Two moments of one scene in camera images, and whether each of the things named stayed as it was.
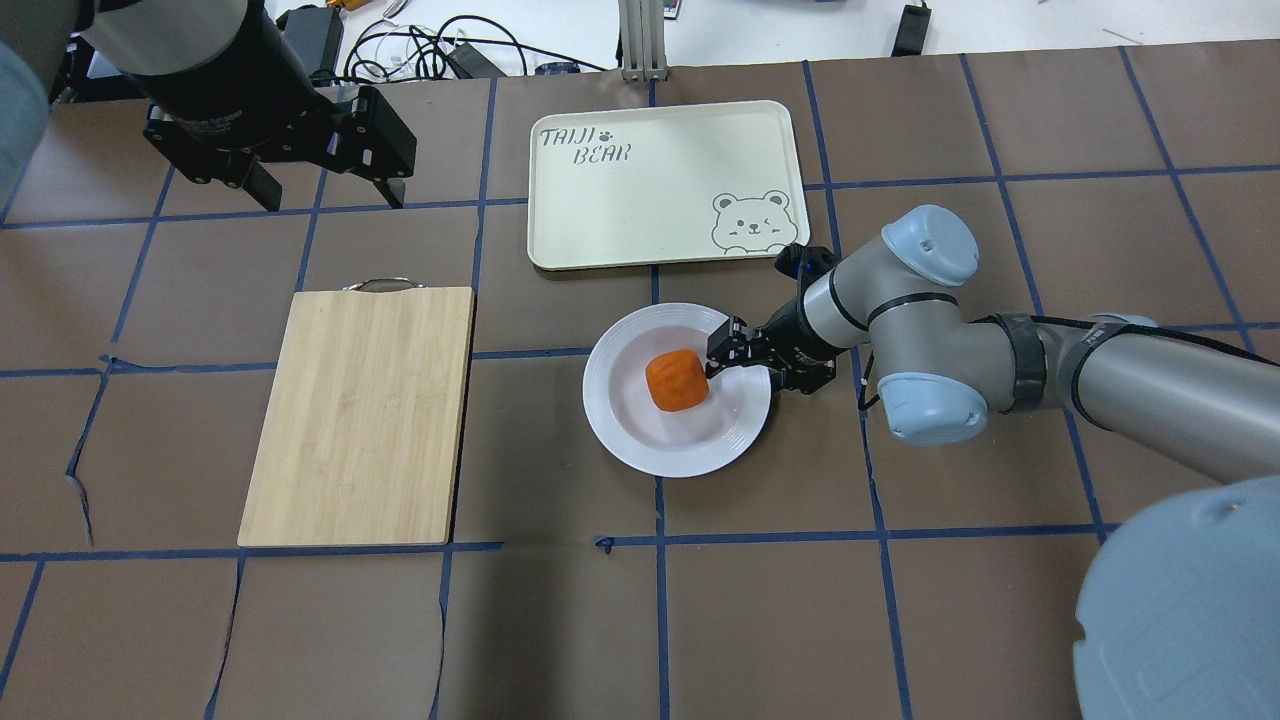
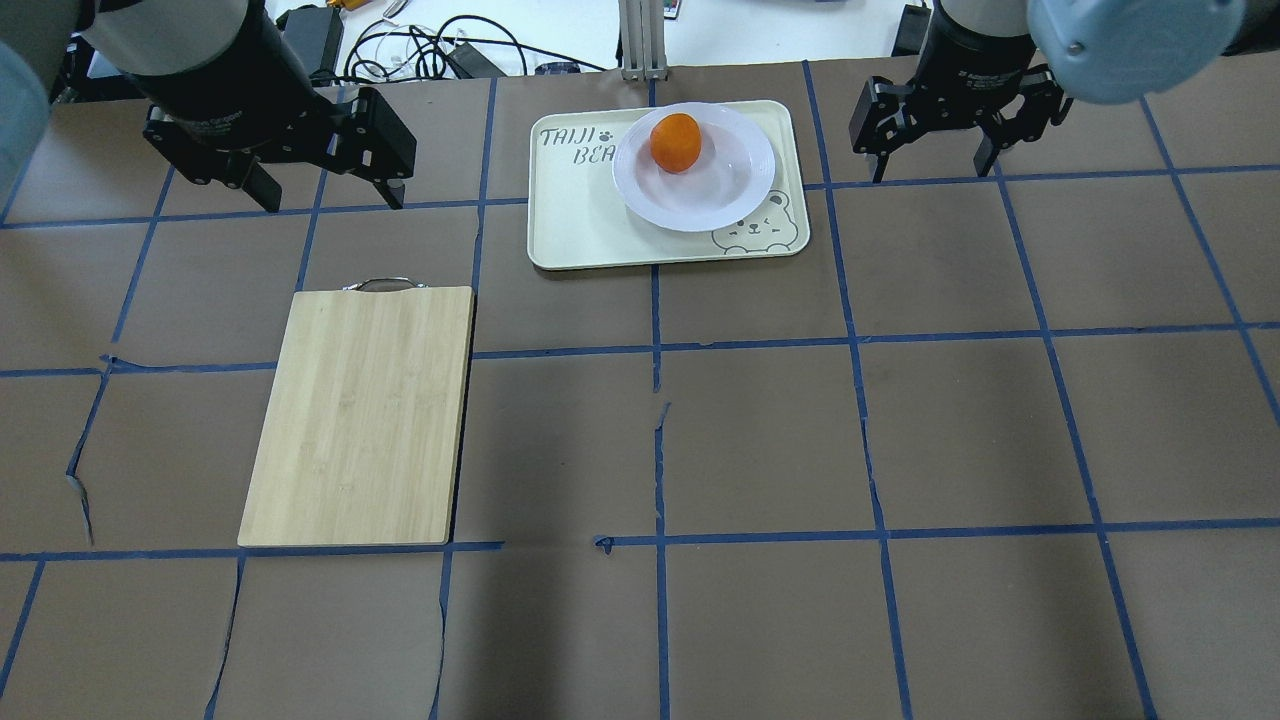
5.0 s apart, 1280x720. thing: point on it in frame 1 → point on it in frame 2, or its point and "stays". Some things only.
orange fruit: [677, 380] → [676, 142]
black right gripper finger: [724, 333] → [882, 157]
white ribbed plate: [648, 438] → [731, 175]
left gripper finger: [393, 190] stays
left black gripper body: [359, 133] stays
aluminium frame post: [643, 32] stays
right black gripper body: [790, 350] → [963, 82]
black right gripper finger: [717, 364] → [985, 155]
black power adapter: [317, 31] stays
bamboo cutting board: [363, 423] stays
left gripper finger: [261, 184] stays
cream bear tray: [665, 185] stays
